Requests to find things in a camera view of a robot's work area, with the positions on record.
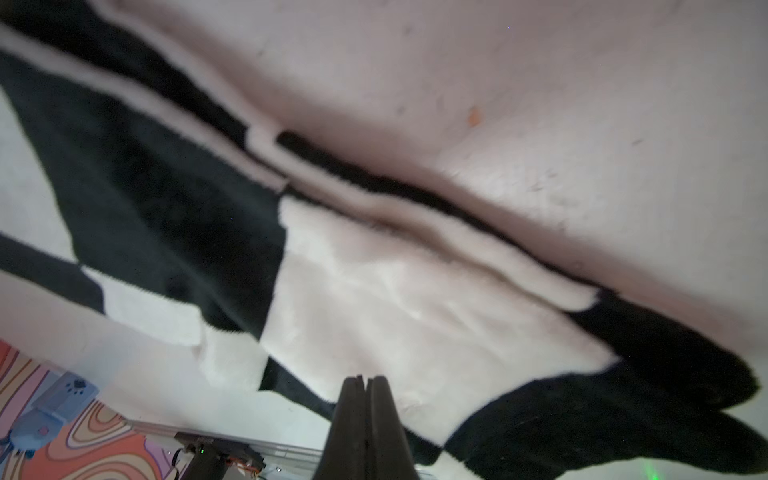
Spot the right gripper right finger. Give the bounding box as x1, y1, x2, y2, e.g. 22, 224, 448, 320
364, 376, 420, 480

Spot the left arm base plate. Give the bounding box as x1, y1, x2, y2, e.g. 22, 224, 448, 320
174, 432, 266, 480

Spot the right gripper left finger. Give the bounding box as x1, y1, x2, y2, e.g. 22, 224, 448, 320
313, 376, 366, 480

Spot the black white checkered pillowcase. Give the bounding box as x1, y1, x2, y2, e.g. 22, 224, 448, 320
1, 1, 767, 479

